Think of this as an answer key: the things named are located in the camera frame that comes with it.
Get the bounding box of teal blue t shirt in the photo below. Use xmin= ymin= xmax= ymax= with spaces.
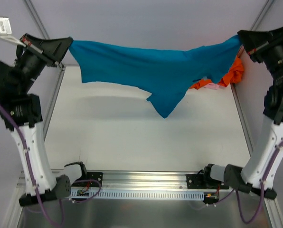
xmin=69 ymin=35 xmax=242 ymax=118

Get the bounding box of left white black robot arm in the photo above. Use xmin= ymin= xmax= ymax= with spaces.
xmin=0 ymin=34 xmax=88 ymax=207

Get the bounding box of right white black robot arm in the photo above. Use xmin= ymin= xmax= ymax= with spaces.
xmin=201 ymin=27 xmax=283 ymax=200

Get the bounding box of orange t shirt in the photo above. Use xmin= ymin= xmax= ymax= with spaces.
xmin=190 ymin=56 xmax=245 ymax=90

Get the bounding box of pink t shirt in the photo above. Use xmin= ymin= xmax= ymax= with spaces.
xmin=204 ymin=83 xmax=220 ymax=90

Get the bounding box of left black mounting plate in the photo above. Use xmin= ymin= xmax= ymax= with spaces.
xmin=87 ymin=171 xmax=104 ymax=188

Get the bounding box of black mounting plate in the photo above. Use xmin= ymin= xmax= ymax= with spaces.
xmin=87 ymin=171 xmax=104 ymax=188
xmin=186 ymin=173 xmax=207 ymax=189

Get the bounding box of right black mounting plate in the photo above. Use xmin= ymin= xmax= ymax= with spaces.
xmin=186 ymin=173 xmax=207 ymax=189

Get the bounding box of right aluminium corner post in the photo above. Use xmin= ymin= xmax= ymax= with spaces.
xmin=250 ymin=0 xmax=275 ymax=31

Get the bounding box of aluminium corner post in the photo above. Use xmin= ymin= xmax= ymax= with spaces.
xmin=250 ymin=0 xmax=275 ymax=31
xmin=22 ymin=0 xmax=65 ymax=71

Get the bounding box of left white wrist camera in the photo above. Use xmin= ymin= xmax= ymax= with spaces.
xmin=0 ymin=16 xmax=26 ymax=47

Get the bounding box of left aluminium corner post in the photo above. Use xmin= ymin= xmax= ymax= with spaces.
xmin=22 ymin=0 xmax=65 ymax=71

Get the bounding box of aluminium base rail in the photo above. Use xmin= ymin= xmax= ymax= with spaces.
xmin=17 ymin=170 xmax=230 ymax=192

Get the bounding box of white slotted cable duct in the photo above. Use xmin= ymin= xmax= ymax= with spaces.
xmin=69 ymin=189 xmax=205 ymax=201

